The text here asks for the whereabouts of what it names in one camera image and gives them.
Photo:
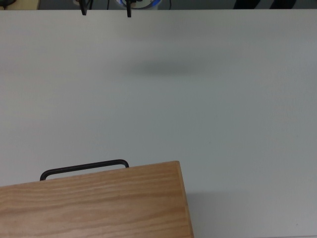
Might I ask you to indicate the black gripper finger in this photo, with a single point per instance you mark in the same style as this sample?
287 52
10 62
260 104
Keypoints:
128 11
84 10

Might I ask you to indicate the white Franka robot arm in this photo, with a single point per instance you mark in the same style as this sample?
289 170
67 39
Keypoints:
153 3

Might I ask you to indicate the wooden cabinet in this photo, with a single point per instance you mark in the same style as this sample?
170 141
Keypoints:
99 205

